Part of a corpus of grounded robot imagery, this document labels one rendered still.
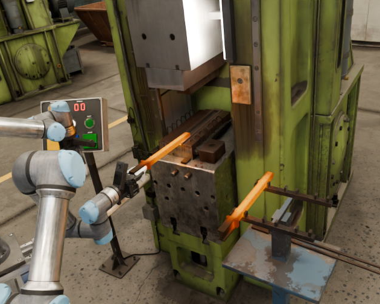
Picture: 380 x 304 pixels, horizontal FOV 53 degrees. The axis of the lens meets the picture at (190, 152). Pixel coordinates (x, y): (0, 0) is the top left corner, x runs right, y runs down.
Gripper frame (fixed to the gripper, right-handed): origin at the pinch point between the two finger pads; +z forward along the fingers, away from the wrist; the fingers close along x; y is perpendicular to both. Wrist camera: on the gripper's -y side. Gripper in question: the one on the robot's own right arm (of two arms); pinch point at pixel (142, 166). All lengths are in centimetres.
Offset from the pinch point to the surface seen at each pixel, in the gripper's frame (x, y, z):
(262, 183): 48, 7, 17
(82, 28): -700, 65, 618
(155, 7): 0, -61, 26
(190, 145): 6.6, 2.5, 28.2
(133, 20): -14, -56, 26
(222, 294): 18, 95, 25
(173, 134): -9.1, 3.4, 36.7
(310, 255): 70, 35, 13
